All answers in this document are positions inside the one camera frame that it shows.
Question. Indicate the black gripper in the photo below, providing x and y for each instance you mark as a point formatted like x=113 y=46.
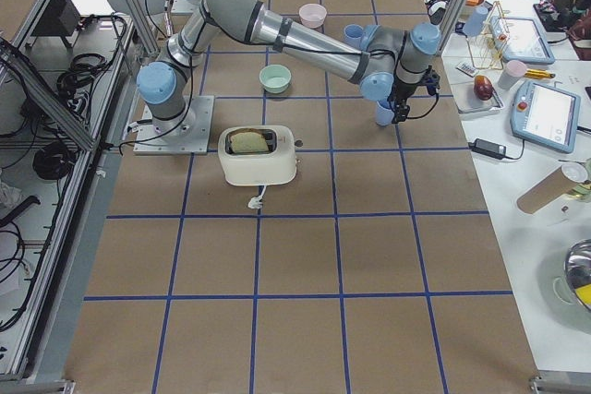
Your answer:
x=404 y=92

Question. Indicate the blue cup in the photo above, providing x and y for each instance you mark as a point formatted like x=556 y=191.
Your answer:
x=475 y=22
x=384 y=114
x=353 y=34

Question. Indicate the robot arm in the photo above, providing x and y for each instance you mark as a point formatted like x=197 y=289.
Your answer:
x=388 y=65

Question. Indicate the grey tray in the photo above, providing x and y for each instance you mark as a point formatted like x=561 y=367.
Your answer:
x=468 y=103

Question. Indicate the red apple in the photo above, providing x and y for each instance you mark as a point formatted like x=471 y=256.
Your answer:
x=483 y=88

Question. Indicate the black power adapter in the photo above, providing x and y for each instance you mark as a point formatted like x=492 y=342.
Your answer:
x=488 y=148

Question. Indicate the blue cup on rack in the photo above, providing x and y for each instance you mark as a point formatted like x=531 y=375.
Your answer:
x=475 y=22

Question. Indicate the pink cup on desk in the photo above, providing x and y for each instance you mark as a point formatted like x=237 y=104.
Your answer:
x=512 y=72

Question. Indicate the green bowl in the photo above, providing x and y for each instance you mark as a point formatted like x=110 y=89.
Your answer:
x=275 y=79

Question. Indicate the pink bowl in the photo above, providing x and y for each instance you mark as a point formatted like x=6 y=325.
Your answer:
x=312 y=15

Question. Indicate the white toaster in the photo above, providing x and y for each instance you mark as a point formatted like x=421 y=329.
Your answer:
x=277 y=166

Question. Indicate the teach pendant tablet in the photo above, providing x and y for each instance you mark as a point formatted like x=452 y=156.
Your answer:
x=546 y=116
x=520 y=39

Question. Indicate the bread slice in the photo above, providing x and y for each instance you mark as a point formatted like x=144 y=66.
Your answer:
x=247 y=142

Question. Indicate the toaster power plug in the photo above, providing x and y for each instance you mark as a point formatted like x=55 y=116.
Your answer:
x=257 y=201

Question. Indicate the cardboard tube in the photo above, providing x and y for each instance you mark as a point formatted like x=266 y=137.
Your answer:
x=559 y=182

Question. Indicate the metal bowl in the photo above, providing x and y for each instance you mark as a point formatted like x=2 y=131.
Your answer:
x=577 y=272

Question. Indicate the gold wire rack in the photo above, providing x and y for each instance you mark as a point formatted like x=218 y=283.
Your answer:
x=484 y=53

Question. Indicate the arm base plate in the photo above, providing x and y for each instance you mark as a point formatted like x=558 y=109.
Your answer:
x=183 y=135

